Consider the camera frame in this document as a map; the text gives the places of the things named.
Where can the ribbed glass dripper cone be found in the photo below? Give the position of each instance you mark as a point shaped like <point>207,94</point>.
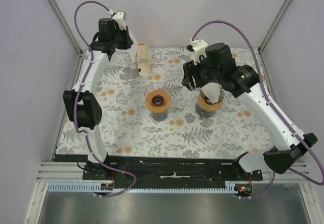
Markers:
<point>220,98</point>

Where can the white cable duct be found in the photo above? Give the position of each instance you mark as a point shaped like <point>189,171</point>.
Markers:
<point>79,187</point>

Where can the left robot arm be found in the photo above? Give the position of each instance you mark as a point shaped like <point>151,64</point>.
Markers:
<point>82,107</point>

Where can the glass coffee server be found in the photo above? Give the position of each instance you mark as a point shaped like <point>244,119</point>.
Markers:
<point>204,114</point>

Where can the white paper coffee filter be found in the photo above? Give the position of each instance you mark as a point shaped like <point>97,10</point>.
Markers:
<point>212,92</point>

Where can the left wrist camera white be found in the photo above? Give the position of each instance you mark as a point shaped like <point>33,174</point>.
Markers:
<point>119,17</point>

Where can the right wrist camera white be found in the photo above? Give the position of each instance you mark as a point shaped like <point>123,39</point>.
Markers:
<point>198,47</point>

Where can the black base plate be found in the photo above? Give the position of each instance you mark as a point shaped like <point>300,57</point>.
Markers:
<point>153,167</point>

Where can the glass carafe brown band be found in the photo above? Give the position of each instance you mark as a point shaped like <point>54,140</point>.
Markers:
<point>159,117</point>

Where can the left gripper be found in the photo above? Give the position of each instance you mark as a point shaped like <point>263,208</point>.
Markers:
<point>129,42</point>

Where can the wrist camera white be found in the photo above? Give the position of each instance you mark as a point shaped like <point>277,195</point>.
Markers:
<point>198,47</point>
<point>119,17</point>

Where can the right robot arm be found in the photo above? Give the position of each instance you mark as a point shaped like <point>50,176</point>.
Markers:
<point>214,69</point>

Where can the aluminium frame rail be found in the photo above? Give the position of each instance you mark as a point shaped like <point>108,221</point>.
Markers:
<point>61,19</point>

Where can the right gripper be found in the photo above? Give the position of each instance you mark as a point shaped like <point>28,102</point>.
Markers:
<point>190,70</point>

